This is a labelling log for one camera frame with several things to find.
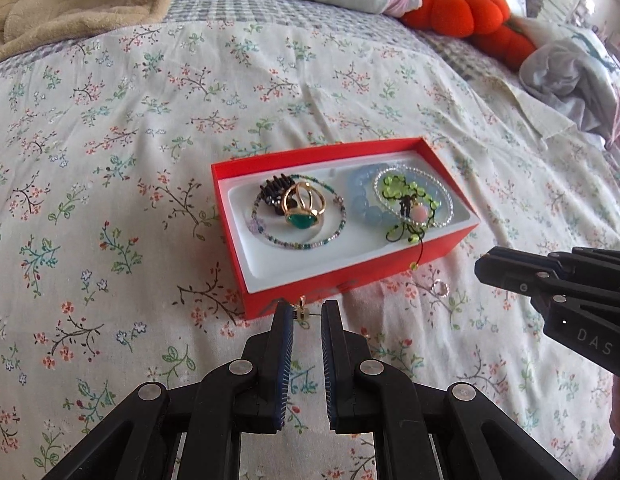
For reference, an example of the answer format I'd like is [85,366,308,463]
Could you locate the white crumpled garment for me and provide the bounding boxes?
[519,24,620,161]

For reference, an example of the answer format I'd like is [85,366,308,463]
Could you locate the pale blue bead bracelet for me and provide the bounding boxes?
[347,163,407,224]

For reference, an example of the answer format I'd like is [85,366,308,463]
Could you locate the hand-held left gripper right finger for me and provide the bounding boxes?
[321,300,578,480]

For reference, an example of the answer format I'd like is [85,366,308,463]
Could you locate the black hair claw clip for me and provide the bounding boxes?
[260,174,297,217]

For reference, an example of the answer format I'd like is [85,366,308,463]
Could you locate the thin chain necklace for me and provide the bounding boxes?
[289,280,454,342]

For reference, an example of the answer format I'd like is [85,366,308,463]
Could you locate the grey checkered sheet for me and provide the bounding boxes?
[0,0,511,86]

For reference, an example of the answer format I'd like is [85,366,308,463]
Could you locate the gold ring with green stone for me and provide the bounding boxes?
[282,182,331,232]

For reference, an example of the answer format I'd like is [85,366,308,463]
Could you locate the multicolour seed bead bracelet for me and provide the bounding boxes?
[253,174,347,252]

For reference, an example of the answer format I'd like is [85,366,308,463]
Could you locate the green bead cord bracelet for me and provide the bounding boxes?
[381,172,441,269]

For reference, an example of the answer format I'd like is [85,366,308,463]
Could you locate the orange pumpkin plush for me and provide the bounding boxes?
[401,0,512,39]

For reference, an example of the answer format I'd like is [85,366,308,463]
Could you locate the silver bead bracelet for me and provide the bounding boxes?
[373,165,455,227]

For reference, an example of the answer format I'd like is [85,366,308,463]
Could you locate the red cardboard box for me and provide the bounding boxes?
[211,136,482,322]

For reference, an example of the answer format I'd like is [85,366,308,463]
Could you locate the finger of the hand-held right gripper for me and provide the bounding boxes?
[519,274,620,312]
[474,246,620,287]

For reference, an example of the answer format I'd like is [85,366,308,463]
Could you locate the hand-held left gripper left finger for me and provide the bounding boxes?
[27,300,297,480]

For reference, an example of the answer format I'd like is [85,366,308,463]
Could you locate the floral bedsheet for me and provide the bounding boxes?
[0,7,620,480]

